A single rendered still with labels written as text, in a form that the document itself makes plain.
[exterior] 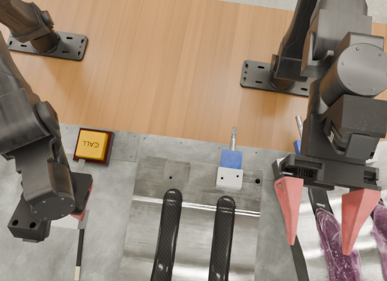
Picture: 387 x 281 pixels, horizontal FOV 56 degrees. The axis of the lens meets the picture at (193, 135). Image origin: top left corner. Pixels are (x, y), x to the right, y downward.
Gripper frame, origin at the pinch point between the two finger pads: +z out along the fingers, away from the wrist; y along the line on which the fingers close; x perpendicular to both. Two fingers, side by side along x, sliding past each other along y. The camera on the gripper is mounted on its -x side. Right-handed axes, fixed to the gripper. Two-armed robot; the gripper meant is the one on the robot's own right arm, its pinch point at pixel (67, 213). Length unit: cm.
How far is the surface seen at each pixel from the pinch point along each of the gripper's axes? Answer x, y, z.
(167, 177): 13.0, 16.7, 2.7
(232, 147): 18.0, 29.4, -3.7
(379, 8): 150, 103, 28
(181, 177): 13.3, 19.6, 2.5
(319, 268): -1.2, 48.3, 5.7
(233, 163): 14.5, 29.9, -2.9
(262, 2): 147, 44, 31
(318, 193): 14, 49, 3
